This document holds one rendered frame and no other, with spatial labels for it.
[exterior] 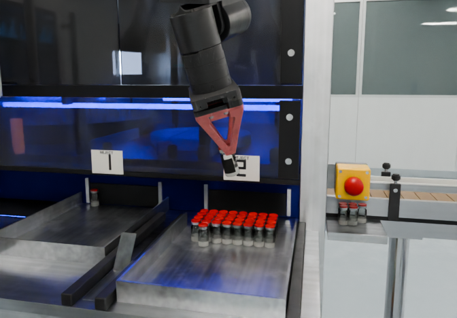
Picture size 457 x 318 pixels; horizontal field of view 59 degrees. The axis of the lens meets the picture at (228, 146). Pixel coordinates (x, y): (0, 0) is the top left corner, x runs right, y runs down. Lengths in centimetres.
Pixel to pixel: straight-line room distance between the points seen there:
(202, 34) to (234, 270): 43
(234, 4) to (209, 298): 42
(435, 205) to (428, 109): 463
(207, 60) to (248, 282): 38
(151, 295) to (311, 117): 50
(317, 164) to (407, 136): 478
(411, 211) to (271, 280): 48
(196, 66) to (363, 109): 507
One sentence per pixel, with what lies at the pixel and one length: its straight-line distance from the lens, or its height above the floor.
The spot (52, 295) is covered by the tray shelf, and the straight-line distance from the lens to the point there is 74.
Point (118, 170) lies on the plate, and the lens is 104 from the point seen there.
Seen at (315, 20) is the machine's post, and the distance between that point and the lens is 91.
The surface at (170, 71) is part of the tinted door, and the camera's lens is 97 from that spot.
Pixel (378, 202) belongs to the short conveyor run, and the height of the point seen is 92.
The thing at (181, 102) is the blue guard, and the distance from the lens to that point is 96.
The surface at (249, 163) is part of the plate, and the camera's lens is 93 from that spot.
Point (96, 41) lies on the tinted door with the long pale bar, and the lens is 106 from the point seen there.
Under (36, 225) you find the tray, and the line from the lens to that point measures 106.
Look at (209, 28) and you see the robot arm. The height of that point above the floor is 128.
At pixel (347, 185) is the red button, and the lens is 90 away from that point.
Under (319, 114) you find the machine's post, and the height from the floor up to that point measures 115.
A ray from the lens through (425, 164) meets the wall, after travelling 578.
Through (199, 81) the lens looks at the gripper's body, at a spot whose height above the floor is 122.
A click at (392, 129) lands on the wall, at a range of 563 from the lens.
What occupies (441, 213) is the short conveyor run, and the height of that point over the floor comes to 91.
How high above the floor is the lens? 122
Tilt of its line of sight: 9 degrees down
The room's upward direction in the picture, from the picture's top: straight up
